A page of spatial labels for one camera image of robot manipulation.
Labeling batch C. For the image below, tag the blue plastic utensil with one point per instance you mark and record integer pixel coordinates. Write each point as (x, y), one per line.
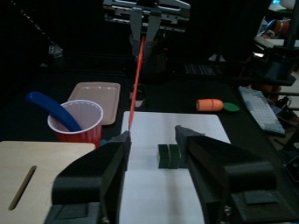
(50, 108)

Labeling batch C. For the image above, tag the small grey clamp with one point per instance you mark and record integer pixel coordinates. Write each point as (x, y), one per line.
(54, 50)

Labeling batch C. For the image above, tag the orange toy carrot piece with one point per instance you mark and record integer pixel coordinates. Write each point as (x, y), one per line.
(208, 105)

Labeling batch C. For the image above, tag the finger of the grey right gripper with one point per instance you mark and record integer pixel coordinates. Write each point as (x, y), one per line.
(152, 29)
(136, 26)

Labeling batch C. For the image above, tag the pink plastic tray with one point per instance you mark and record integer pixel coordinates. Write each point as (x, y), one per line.
(98, 97)

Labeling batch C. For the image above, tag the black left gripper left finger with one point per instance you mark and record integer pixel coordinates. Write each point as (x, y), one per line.
(93, 180)

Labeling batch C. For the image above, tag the black frame post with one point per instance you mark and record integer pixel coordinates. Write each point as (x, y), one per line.
(291, 20)

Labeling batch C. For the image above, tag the grey computer keyboard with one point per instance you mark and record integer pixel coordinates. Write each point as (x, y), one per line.
(260, 110)

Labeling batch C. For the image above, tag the white cutting board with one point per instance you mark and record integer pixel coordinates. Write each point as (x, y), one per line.
(154, 189)

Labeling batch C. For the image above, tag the orange toy knife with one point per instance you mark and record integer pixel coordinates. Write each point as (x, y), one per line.
(134, 87)

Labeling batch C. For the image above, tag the green toy carrot top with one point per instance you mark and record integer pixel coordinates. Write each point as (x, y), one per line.
(230, 107)

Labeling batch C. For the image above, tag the dark green sushi roll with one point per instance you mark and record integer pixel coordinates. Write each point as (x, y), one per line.
(169, 156)

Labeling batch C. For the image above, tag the light wooden board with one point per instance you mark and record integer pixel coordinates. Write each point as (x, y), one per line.
(34, 175)

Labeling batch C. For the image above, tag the red plastic cup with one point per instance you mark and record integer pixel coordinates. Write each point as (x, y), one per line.
(82, 128)

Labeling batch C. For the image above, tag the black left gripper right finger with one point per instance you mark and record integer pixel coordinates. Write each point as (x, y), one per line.
(229, 180)

